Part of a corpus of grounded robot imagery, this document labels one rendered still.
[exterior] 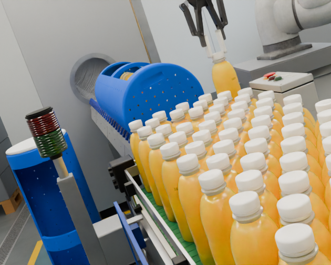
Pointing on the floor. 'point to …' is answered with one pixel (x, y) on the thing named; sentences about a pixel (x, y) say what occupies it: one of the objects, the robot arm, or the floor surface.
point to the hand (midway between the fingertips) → (214, 44)
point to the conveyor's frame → (152, 236)
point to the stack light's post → (81, 220)
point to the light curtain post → (145, 31)
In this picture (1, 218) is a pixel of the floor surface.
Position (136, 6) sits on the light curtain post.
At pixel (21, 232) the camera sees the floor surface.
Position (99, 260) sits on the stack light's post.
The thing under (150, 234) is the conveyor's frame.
